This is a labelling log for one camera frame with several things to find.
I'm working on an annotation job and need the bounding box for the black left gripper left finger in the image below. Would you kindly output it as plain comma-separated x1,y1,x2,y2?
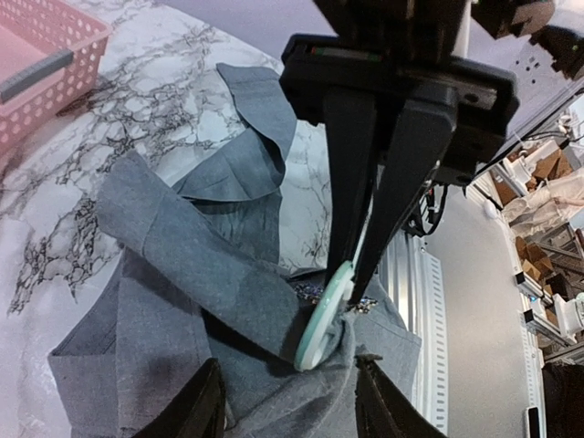
144,358,226,438

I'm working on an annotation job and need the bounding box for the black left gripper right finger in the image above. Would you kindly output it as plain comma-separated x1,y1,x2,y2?
355,354,445,438

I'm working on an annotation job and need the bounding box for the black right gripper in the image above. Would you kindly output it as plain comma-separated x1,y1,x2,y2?
280,34,519,304

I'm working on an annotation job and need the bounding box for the round green orange badge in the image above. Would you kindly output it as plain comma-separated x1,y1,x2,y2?
294,261,355,371

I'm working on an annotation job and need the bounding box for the grey button-up shirt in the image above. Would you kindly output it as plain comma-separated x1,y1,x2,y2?
48,64,421,437

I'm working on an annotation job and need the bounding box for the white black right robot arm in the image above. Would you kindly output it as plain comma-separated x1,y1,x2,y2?
280,1,583,305

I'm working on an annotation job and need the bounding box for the cardboard box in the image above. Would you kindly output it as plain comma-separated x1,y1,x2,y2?
490,141,573,205

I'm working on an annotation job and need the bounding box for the pink perforated plastic basket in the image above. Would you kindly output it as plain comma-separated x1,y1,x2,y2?
1,0,111,155

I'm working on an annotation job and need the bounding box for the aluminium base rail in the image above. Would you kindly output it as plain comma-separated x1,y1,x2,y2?
378,231,449,434

